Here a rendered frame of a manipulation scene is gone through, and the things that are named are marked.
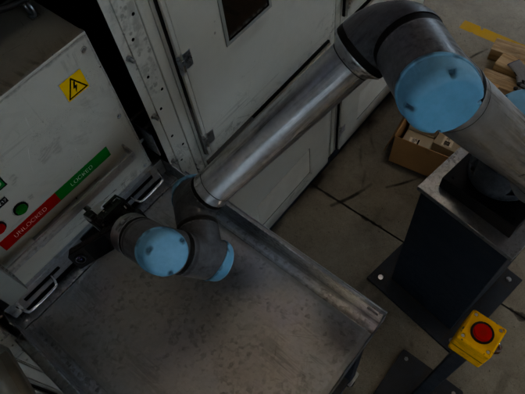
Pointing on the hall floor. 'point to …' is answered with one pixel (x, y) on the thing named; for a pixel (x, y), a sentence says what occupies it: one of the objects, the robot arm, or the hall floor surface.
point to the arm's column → (445, 263)
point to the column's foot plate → (401, 299)
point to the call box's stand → (420, 376)
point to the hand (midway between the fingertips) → (87, 218)
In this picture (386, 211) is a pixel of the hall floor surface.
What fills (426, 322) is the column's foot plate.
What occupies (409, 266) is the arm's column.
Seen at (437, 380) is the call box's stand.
